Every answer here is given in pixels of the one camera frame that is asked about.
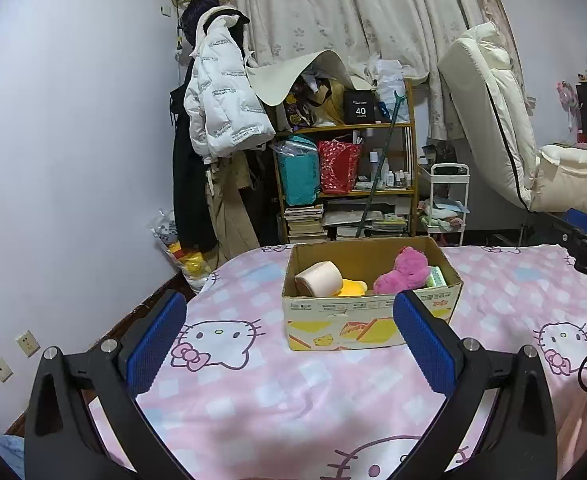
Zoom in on printed cardboard box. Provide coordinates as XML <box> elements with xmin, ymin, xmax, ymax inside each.
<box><xmin>281</xmin><ymin>235</ymin><xmax>465</xmax><ymax>352</ymax></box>

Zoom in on white plastic bag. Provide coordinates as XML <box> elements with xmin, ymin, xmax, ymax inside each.
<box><xmin>368</xmin><ymin>57</ymin><xmax>407</xmax><ymax>121</ymax></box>

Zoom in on white puffer jacket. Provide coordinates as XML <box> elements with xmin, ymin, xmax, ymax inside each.
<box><xmin>182</xmin><ymin>7</ymin><xmax>277</xmax><ymax>165</ymax></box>

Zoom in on red patterned bag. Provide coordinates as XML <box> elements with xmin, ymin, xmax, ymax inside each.
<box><xmin>317</xmin><ymin>140</ymin><xmax>363</xmax><ymax>195</ymax></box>

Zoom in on stack of books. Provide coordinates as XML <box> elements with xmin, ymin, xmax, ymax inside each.
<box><xmin>284</xmin><ymin>204</ymin><xmax>324</xmax><ymax>243</ymax></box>

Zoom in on white rolling cart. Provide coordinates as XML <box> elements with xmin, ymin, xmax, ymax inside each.
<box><xmin>417</xmin><ymin>162</ymin><xmax>470</xmax><ymax>247</ymax></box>

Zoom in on green long-handled tool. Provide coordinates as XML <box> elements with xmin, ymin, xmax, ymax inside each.
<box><xmin>356</xmin><ymin>89</ymin><xmax>407</xmax><ymax>238</ymax></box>

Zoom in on teal bag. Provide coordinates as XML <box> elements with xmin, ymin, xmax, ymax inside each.
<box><xmin>272</xmin><ymin>135</ymin><xmax>321</xmax><ymax>207</ymax></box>

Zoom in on black coat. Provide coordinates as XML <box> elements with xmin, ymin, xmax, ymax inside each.
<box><xmin>170</xmin><ymin>60</ymin><xmax>219</xmax><ymax>253</ymax></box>

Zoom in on beige hanging clothes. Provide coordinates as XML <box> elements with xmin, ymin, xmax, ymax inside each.
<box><xmin>206</xmin><ymin>152</ymin><xmax>264</xmax><ymax>271</ymax></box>

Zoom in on cream patterned curtain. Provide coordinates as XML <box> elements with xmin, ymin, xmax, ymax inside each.
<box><xmin>228</xmin><ymin>0</ymin><xmax>524</xmax><ymax>141</ymax></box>

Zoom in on black box white print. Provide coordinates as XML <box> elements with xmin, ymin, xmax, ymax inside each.
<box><xmin>343</xmin><ymin>90</ymin><xmax>377</xmax><ymax>124</ymax></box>

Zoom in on dark knit hat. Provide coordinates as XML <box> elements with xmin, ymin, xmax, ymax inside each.
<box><xmin>181</xmin><ymin>0</ymin><xmax>222</xmax><ymax>36</ymax></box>

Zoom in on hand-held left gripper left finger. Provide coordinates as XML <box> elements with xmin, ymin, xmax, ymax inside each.
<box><xmin>24</xmin><ymin>289</ymin><xmax>189</xmax><ymax>480</ymax></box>

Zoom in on row of small bottles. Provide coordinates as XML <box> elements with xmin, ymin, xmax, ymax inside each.
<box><xmin>363</xmin><ymin>147</ymin><xmax>414</xmax><ymax>191</ymax></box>

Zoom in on wooden shelf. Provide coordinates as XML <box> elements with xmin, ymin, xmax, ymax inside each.
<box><xmin>272</xmin><ymin>77</ymin><xmax>419</xmax><ymax>245</ymax></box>

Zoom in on pink swirl roll cake plush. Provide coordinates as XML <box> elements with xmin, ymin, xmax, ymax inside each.
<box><xmin>295</xmin><ymin>260</ymin><xmax>344</xmax><ymax>297</ymax></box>

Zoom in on white and yellow plush toy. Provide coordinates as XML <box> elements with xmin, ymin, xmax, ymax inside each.
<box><xmin>334</xmin><ymin>279</ymin><xmax>369</xmax><ymax>297</ymax></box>

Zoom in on pink printed bed sheet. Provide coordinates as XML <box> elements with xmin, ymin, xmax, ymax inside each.
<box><xmin>4</xmin><ymin>242</ymin><xmax>587</xmax><ymax>480</ymax></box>

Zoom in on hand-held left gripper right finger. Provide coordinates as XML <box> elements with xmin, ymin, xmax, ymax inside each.
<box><xmin>388</xmin><ymin>290</ymin><xmax>558</xmax><ymax>480</ymax></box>

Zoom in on light blue cloth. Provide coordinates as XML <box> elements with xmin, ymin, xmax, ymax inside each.
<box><xmin>0</xmin><ymin>434</ymin><xmax>25</xmax><ymax>480</ymax></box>

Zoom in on pile of papers and magazines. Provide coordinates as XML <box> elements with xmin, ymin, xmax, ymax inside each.
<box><xmin>323</xmin><ymin>210</ymin><xmax>409</xmax><ymax>240</ymax></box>

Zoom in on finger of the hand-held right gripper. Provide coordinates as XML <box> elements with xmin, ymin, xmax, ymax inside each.
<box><xmin>521</xmin><ymin>207</ymin><xmax>587</xmax><ymax>246</ymax></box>

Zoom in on pink plush toy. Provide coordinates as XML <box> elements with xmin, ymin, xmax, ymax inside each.
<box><xmin>372</xmin><ymin>246</ymin><xmax>431</xmax><ymax>295</ymax></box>

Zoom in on plastic bag of yellow toys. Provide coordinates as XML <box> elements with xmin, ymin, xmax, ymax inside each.
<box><xmin>148</xmin><ymin>209</ymin><xmax>219</xmax><ymax>293</ymax></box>

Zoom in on cream draped mat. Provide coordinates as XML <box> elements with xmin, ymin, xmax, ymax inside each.
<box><xmin>246</xmin><ymin>51</ymin><xmax>369</xmax><ymax>107</ymax></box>

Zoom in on small pink fan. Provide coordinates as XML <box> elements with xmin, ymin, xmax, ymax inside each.
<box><xmin>556</xmin><ymin>80</ymin><xmax>581</xmax><ymax>108</ymax></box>

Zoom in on cream padded chair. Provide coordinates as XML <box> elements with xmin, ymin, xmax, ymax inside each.
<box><xmin>437</xmin><ymin>22</ymin><xmax>587</xmax><ymax>248</ymax></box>

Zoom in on dark printed bag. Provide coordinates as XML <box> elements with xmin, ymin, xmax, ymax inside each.
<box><xmin>282</xmin><ymin>80</ymin><xmax>347</xmax><ymax>128</ymax></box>

